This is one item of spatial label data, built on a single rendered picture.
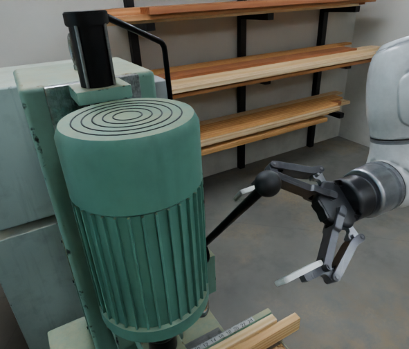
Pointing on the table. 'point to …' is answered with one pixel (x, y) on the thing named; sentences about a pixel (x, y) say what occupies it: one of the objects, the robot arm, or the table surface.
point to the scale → (224, 334)
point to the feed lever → (270, 186)
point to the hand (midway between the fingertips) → (264, 235)
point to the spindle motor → (139, 212)
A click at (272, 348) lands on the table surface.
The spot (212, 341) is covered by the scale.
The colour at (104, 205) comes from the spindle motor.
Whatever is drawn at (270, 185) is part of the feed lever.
